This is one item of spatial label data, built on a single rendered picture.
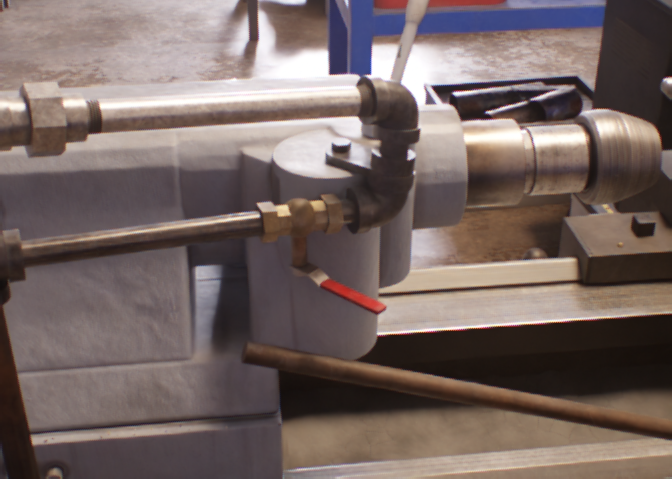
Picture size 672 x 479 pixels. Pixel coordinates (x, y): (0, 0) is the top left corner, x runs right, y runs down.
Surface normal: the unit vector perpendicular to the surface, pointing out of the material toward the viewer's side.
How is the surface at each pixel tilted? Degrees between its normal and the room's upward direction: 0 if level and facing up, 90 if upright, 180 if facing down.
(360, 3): 90
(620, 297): 0
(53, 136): 101
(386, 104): 81
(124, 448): 90
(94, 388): 62
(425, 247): 0
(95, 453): 90
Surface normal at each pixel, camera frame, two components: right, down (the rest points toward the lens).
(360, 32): 0.12, 0.49
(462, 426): -0.05, -0.82
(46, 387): 0.11, 0.02
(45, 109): 0.43, -0.13
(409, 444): -0.26, -0.76
